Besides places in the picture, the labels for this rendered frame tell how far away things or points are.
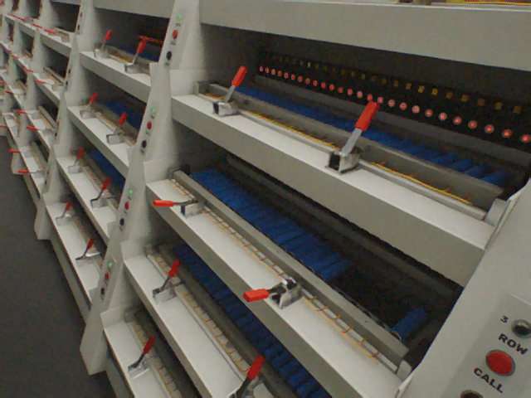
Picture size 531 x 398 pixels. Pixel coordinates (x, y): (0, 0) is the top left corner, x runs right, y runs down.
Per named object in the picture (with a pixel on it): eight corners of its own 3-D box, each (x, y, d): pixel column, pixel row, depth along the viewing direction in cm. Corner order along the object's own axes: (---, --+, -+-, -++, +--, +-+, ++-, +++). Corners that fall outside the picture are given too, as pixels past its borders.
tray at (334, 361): (376, 444, 35) (401, 390, 31) (147, 201, 75) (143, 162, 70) (457, 346, 47) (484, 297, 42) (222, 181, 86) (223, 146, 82)
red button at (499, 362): (504, 379, 26) (515, 363, 26) (483, 364, 27) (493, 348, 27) (507, 375, 27) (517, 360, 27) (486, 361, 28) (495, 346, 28)
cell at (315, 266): (340, 264, 54) (313, 279, 50) (332, 257, 55) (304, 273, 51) (343, 254, 53) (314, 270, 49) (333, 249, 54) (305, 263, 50)
